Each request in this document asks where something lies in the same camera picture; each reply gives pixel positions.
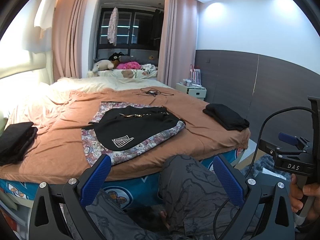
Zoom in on black pants with white logo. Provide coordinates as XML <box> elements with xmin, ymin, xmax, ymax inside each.
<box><xmin>81</xmin><ymin>105</ymin><xmax>186</xmax><ymax>152</ymax></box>

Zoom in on person's right hand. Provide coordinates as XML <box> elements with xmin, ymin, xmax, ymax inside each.
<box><xmin>290</xmin><ymin>174</ymin><xmax>320</xmax><ymax>221</ymax></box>

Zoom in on grey blue shaggy rug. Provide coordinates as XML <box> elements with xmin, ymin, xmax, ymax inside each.
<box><xmin>240</xmin><ymin>154</ymin><xmax>291</xmax><ymax>181</ymax></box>

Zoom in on cardboard sheet on floor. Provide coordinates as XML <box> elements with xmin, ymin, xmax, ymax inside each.
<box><xmin>235</xmin><ymin>150</ymin><xmax>265</xmax><ymax>170</ymax></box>

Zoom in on blue cartoon bed sheet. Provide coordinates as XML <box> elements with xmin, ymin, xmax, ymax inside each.
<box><xmin>0</xmin><ymin>147</ymin><xmax>247</xmax><ymax>210</ymax></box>

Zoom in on bear-patterned folded cloth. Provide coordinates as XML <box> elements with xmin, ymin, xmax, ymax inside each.
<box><xmin>81</xmin><ymin>101</ymin><xmax>186</xmax><ymax>168</ymax></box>

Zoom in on orange-brown bed blanket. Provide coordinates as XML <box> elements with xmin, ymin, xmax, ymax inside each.
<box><xmin>0</xmin><ymin>87</ymin><xmax>251</xmax><ymax>185</ymax></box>

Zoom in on folded black clothes right stack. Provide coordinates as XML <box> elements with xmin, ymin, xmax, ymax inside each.
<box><xmin>202</xmin><ymin>103</ymin><xmax>249</xmax><ymax>132</ymax></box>

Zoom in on folded black clothes stack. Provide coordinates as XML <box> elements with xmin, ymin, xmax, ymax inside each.
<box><xmin>202</xmin><ymin>103</ymin><xmax>249</xmax><ymax>132</ymax></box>
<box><xmin>0</xmin><ymin>122</ymin><xmax>38</xmax><ymax>166</ymax></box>

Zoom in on folded black clothes left stack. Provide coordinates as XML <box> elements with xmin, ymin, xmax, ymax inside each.
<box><xmin>0</xmin><ymin>122</ymin><xmax>38</xmax><ymax>166</ymax></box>

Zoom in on white bedside drawer cabinet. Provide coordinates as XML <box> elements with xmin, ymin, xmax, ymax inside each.
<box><xmin>175</xmin><ymin>83</ymin><xmax>207</xmax><ymax>101</ymax></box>

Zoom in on cream white duvet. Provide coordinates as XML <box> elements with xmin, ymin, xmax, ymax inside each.
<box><xmin>43</xmin><ymin>76</ymin><xmax>176</xmax><ymax>105</ymax></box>

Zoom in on pink striped gift bag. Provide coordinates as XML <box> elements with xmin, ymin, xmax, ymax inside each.
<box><xmin>189</xmin><ymin>64</ymin><xmax>201</xmax><ymax>86</ymax></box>

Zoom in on teddy bear print pillow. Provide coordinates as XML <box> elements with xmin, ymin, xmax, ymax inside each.
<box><xmin>98</xmin><ymin>69</ymin><xmax>157</xmax><ymax>79</ymax></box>

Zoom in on beige plush toy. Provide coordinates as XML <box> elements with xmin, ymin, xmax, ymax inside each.
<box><xmin>87</xmin><ymin>60</ymin><xmax>114</xmax><ymax>77</ymax></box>

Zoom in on pink plush blanket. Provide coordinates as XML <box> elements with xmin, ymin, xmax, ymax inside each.
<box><xmin>117</xmin><ymin>61</ymin><xmax>140</xmax><ymax>70</ymax></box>

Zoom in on black mask plush toy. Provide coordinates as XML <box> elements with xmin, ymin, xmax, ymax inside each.
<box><xmin>108</xmin><ymin>52</ymin><xmax>125</xmax><ymax>61</ymax></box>

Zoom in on cream padded headboard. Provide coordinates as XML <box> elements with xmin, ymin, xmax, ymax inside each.
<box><xmin>1</xmin><ymin>50</ymin><xmax>54</xmax><ymax>85</ymax></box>

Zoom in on hanging patterned garment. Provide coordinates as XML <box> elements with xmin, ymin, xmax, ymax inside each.
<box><xmin>107</xmin><ymin>7</ymin><xmax>119</xmax><ymax>46</ymax></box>

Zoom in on pink curtain right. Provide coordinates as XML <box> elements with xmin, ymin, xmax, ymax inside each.
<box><xmin>157</xmin><ymin>0</ymin><xmax>199</xmax><ymax>88</ymax></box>

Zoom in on pink curtain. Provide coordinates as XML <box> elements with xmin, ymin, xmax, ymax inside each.
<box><xmin>52</xmin><ymin>0</ymin><xmax>87</xmax><ymax>81</ymax></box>
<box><xmin>157</xmin><ymin>0</ymin><xmax>199</xmax><ymax>88</ymax></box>

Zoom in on black hanging garment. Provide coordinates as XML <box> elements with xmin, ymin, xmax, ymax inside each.
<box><xmin>151</xmin><ymin>9</ymin><xmax>164</xmax><ymax>49</ymax></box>

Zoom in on pink curtain left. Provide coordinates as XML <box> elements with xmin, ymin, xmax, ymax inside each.
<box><xmin>52</xmin><ymin>0</ymin><xmax>87</xmax><ymax>81</ymax></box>

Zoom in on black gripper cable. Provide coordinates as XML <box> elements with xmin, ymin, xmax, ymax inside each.
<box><xmin>213</xmin><ymin>106</ymin><xmax>315</xmax><ymax>240</ymax></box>

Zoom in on black cable on bed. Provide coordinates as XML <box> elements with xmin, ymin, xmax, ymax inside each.
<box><xmin>132</xmin><ymin>87</ymin><xmax>175</xmax><ymax>98</ymax></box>

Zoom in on dark window frame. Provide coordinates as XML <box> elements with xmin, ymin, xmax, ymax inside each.
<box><xmin>94</xmin><ymin>8</ymin><xmax>162</xmax><ymax>60</ymax></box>

